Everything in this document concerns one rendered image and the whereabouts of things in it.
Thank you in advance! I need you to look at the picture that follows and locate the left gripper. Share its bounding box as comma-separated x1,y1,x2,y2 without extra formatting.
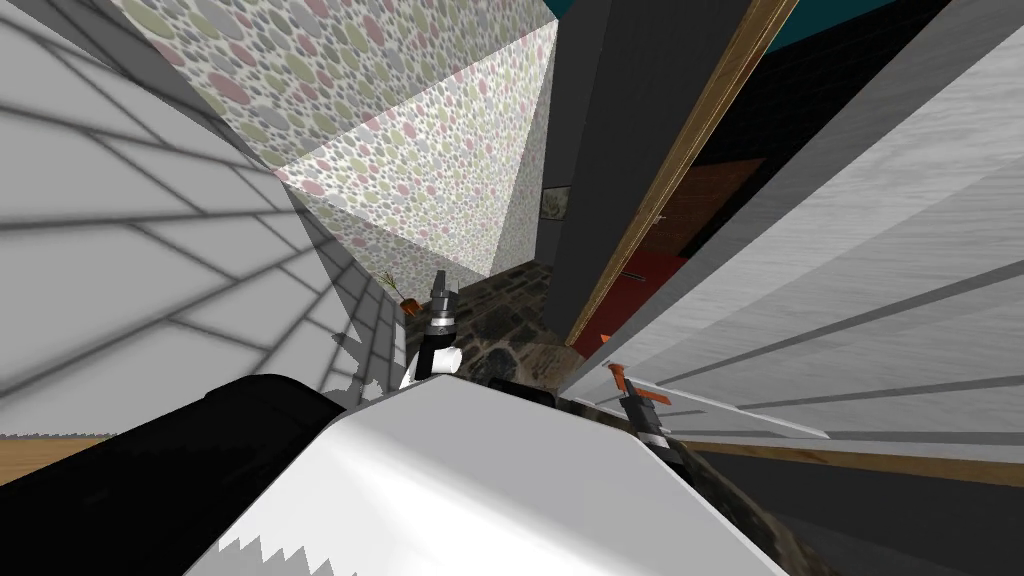
428,270,457,321

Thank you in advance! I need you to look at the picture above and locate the plant in orange pot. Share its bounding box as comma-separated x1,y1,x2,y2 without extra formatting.
378,270,424,318

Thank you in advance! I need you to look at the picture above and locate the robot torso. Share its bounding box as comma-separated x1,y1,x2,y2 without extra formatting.
182,373,792,576

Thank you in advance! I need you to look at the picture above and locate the pale grey wooden door leaf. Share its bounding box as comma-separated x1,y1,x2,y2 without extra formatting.
557,0,1024,467

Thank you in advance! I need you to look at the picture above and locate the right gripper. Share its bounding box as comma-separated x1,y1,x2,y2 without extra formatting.
622,391,665,440

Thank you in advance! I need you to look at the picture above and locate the framed picture on wall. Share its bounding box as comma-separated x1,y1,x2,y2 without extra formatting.
539,184,573,222

